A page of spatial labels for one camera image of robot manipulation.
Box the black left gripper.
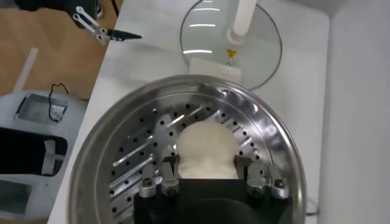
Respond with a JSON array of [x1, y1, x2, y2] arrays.
[[15, 0, 143, 44]]

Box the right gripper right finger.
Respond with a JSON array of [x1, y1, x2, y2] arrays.
[[234, 155, 289, 200]]

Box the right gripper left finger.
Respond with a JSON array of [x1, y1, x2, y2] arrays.
[[138, 145, 180, 199]]

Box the white steamed baozi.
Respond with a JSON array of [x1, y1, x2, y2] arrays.
[[175, 121, 240, 180]]

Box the stainless steel steamer basket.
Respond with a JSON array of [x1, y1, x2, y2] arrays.
[[67, 57, 307, 224]]

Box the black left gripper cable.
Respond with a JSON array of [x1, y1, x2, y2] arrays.
[[110, 0, 121, 17]]

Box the thin black wire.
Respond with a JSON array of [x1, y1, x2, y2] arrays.
[[48, 82, 70, 123]]

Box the glass lid with white handle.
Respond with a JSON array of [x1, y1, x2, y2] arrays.
[[179, 0, 283, 91]]

